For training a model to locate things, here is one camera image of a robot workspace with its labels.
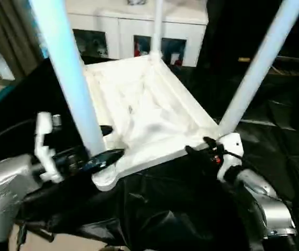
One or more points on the white plastic table leg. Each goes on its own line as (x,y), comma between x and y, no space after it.
(157,26)
(68,65)
(256,65)

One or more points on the red bottle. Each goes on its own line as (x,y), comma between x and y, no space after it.
(137,49)

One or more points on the black mat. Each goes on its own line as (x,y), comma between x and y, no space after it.
(191,196)

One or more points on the white glass-door cabinet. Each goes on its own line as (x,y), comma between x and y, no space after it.
(125,26)

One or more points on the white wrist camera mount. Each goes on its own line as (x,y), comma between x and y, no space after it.
(44,154)
(233,146)

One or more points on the grey-brown curtain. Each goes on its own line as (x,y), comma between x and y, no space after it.
(13,34)

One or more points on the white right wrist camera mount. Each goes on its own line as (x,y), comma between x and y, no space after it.
(233,146)

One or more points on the white plastic table top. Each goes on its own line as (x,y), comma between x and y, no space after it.
(152,130)

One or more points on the light blue plastic rack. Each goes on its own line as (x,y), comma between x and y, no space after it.
(42,49)

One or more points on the black folding table frame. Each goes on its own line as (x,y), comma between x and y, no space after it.
(44,236)

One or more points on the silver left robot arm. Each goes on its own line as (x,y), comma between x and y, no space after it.
(0,188)

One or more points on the clear glass jar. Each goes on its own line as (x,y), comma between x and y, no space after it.
(133,2)

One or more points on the black speaker with gold label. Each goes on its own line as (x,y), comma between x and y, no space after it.
(230,26)

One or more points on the dark rounded robot torso part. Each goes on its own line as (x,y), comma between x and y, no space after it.
(113,248)

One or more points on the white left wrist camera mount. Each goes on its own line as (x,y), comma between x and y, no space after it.
(44,154)

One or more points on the dark low bench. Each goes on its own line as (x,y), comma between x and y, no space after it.
(296,61)

